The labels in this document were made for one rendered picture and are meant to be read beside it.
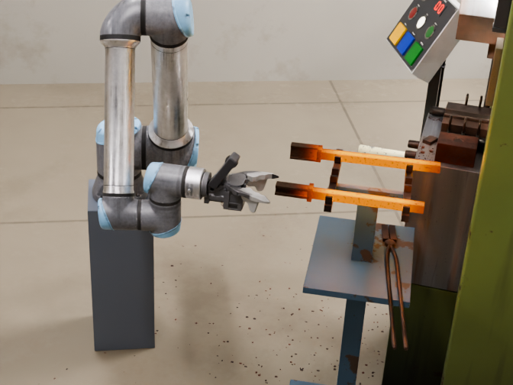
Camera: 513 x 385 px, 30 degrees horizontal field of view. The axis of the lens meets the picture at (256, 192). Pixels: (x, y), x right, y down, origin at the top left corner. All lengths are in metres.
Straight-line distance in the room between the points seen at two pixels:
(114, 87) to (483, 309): 1.25
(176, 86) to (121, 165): 0.34
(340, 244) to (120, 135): 0.74
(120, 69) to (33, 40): 2.89
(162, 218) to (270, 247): 1.48
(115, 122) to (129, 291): 0.88
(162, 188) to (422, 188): 0.83
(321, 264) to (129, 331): 0.99
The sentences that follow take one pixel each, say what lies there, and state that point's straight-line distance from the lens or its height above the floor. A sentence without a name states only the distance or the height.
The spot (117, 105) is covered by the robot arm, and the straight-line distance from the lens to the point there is 2.72.
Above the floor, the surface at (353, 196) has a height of 0.98.
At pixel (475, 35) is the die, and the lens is 2.94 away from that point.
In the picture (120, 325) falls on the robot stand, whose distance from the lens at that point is 3.51.
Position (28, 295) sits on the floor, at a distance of 3.89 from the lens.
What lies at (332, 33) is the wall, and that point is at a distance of 5.70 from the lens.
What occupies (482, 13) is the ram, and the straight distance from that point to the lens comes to 2.87.
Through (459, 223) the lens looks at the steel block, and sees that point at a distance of 3.05.
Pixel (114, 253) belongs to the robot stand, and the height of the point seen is 0.43.
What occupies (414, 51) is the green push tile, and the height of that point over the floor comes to 1.02.
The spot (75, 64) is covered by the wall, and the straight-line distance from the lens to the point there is 5.63.
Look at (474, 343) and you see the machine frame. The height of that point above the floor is 0.48.
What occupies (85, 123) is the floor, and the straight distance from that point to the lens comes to 5.20.
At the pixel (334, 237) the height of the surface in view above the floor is 0.71.
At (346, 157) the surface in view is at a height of 0.97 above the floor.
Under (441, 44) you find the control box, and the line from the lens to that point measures 3.48.
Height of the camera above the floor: 2.28
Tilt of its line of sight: 30 degrees down
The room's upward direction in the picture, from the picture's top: 3 degrees clockwise
